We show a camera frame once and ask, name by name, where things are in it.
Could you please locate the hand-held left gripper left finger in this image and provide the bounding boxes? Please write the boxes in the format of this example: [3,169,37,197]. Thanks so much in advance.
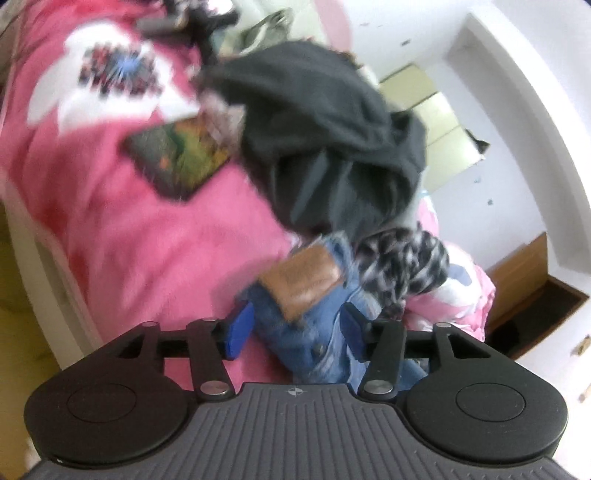
[118,302,256,402]

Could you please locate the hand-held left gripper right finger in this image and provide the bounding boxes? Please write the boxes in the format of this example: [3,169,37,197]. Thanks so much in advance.
[340,302,492,402]

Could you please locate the blue jeans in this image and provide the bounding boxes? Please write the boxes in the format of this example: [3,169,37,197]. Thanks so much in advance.
[235,231,430,386]

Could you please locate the black white plaid shirt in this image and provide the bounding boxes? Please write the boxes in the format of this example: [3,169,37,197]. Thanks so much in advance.
[355,222,451,319]

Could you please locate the pink patterned quilt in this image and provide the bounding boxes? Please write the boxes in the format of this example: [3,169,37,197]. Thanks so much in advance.
[406,194,497,342]

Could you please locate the pink floral fleece blanket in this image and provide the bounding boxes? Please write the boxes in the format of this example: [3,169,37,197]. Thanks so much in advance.
[0,0,305,384]

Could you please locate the brown wooden door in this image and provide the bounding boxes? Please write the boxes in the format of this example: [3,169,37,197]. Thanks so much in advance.
[487,233,550,324]

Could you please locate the smartphone with colourful screen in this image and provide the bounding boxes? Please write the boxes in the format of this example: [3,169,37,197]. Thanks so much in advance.
[122,113,232,201]

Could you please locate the beige knitted cloth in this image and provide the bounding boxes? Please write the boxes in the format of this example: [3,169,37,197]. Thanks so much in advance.
[203,88,245,148]

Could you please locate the dark grey jacket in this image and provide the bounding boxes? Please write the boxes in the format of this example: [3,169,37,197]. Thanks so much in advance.
[198,41,428,241]

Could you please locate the dark bag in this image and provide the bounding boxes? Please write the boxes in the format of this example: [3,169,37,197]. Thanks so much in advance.
[464,129,491,155]

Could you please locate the pale yellow wardrobe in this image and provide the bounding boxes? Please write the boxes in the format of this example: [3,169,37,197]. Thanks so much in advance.
[379,62,485,192]

